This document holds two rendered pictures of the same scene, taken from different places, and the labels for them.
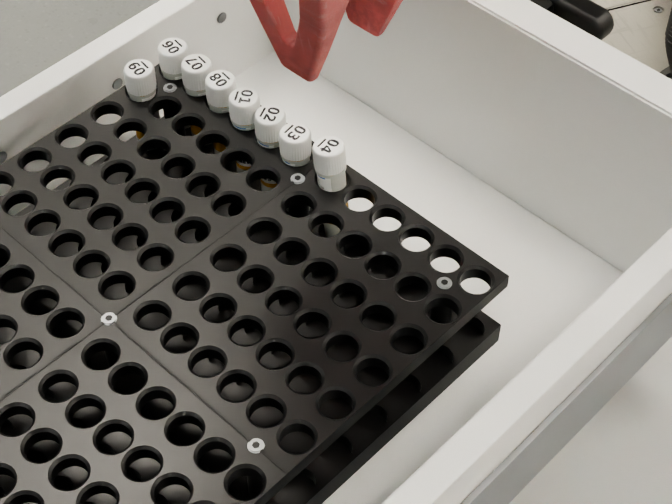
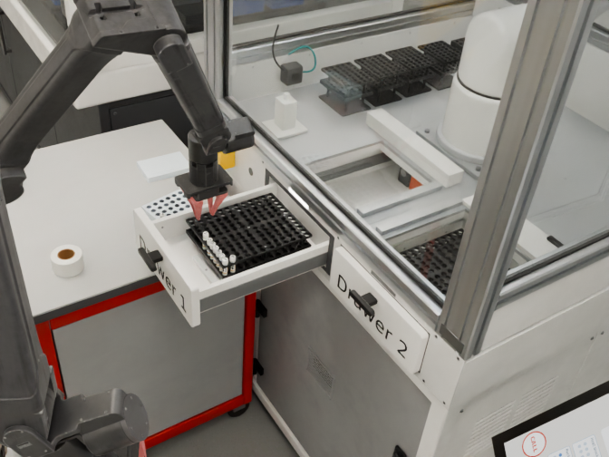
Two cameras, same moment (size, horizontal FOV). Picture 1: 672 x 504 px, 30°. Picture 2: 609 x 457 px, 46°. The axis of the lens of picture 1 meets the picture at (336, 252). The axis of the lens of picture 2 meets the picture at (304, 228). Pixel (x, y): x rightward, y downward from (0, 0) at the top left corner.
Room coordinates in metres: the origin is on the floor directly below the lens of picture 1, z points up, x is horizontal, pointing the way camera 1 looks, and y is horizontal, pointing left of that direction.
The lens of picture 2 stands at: (1.45, 0.41, 1.91)
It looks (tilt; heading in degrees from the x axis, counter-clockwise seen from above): 39 degrees down; 190
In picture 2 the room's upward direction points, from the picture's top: 6 degrees clockwise
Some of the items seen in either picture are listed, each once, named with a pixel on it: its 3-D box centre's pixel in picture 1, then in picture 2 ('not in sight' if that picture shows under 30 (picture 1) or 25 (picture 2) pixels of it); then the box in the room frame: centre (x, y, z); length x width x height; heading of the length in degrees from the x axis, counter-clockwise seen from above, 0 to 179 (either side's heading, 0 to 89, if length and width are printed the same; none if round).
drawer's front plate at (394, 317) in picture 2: not in sight; (374, 307); (0.40, 0.39, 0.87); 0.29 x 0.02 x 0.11; 46
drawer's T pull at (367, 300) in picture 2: not in sight; (366, 300); (0.41, 0.37, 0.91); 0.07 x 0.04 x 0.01; 46
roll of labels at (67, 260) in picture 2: not in sight; (67, 260); (0.37, -0.32, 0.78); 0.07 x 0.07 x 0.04
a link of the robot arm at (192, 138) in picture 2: not in sight; (206, 144); (0.33, 0.01, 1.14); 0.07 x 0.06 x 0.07; 135
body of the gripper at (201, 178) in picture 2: not in sight; (203, 170); (0.33, 0.00, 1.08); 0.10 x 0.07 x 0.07; 136
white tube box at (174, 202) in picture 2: not in sight; (171, 210); (0.12, -0.16, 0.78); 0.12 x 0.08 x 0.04; 147
